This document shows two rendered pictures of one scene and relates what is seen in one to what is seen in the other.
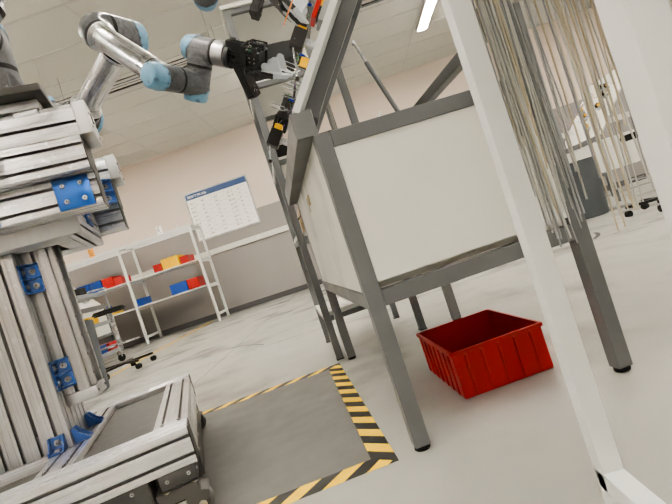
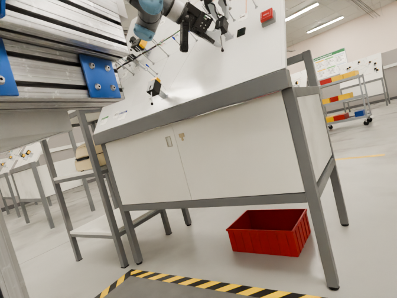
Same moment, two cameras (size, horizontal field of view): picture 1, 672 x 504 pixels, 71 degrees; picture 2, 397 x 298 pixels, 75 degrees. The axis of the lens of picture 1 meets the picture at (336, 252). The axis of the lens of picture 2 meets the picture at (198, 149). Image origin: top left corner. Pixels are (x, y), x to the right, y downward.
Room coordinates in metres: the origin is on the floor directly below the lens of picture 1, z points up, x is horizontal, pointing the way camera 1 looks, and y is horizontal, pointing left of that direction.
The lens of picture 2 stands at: (0.77, 0.93, 0.74)
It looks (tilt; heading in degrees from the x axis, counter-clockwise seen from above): 4 degrees down; 312
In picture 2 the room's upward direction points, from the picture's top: 15 degrees counter-clockwise
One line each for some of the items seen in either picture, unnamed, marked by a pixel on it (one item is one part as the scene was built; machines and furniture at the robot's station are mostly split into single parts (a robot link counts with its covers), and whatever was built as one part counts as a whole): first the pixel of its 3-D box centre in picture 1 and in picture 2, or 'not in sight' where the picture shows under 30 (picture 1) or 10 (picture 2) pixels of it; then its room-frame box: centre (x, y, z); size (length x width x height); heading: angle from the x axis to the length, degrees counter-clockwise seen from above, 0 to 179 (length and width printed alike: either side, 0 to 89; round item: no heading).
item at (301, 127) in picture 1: (295, 173); (168, 117); (1.70, 0.05, 0.83); 1.18 x 0.05 x 0.06; 7
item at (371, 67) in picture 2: not in sight; (362, 84); (2.20, -9.18, 0.83); 1.18 x 0.72 x 1.65; 178
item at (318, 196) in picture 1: (328, 226); (230, 153); (1.43, 0.00, 0.60); 0.55 x 0.03 x 0.39; 7
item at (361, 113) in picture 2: not in sight; (338, 103); (2.11, -5.16, 0.54); 0.99 x 0.50 x 1.08; 0
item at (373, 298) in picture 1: (412, 260); (220, 182); (1.74, -0.26, 0.40); 1.18 x 0.60 x 0.80; 7
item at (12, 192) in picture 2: not in sight; (20, 171); (7.20, -0.65, 0.83); 1.18 x 0.72 x 1.65; 177
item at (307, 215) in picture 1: (315, 237); (145, 168); (1.97, 0.06, 0.60); 0.55 x 0.02 x 0.39; 7
